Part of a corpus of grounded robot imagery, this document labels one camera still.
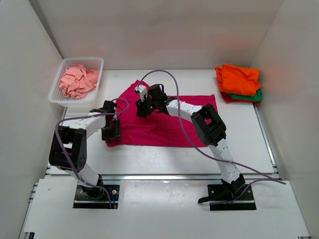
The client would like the pink t shirt in basket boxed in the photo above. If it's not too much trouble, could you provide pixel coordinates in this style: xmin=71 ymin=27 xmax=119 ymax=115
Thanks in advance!
xmin=59 ymin=64 xmax=100 ymax=99

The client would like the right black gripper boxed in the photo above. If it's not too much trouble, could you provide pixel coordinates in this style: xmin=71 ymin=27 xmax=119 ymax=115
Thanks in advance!
xmin=136 ymin=95 xmax=159 ymax=119

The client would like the magenta t shirt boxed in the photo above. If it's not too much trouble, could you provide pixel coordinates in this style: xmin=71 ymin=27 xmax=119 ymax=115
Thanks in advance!
xmin=104 ymin=79 xmax=217 ymax=148

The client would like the orange folded t shirt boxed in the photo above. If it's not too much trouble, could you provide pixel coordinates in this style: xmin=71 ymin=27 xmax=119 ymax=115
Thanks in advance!
xmin=215 ymin=64 xmax=261 ymax=96

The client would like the red folded t shirt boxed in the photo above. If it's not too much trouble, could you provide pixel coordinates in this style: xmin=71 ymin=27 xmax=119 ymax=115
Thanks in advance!
xmin=220 ymin=92 xmax=259 ymax=104

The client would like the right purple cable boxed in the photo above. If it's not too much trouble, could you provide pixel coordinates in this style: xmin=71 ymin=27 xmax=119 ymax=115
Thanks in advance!
xmin=138 ymin=70 xmax=287 ymax=204

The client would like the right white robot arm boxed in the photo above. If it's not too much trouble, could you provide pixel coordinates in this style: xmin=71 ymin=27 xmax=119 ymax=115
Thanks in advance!
xmin=134 ymin=84 xmax=245 ymax=200

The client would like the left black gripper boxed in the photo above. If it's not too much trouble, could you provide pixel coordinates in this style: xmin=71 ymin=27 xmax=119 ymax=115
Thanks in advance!
xmin=101 ymin=118 xmax=122 ymax=142

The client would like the green folded t shirt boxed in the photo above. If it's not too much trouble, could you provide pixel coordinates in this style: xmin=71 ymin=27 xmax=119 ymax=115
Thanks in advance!
xmin=226 ymin=88 xmax=263 ymax=102

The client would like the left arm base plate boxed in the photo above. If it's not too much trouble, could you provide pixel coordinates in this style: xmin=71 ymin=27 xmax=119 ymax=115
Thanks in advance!
xmin=73 ymin=183 xmax=120 ymax=210

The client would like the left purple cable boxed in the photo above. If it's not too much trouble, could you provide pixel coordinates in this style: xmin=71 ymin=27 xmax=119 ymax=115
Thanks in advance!
xmin=55 ymin=98 xmax=130 ymax=209

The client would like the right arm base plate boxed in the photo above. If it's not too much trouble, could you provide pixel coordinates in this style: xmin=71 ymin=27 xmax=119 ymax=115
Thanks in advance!
xmin=198 ymin=184 xmax=257 ymax=211

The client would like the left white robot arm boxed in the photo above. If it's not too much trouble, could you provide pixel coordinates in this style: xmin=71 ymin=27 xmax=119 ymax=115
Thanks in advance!
xmin=49 ymin=101 xmax=121 ymax=199

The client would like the aluminium table rail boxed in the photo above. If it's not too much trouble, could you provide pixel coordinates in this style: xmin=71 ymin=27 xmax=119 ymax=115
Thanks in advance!
xmin=45 ymin=173 xmax=280 ymax=181

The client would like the white plastic basket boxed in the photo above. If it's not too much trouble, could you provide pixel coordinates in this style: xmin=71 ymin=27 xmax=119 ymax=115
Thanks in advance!
xmin=48 ymin=57 xmax=104 ymax=108

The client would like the purple cable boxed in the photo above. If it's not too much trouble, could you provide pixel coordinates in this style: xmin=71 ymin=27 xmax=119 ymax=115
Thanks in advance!
xmin=55 ymin=98 xmax=130 ymax=209
xmin=138 ymin=70 xmax=287 ymax=204

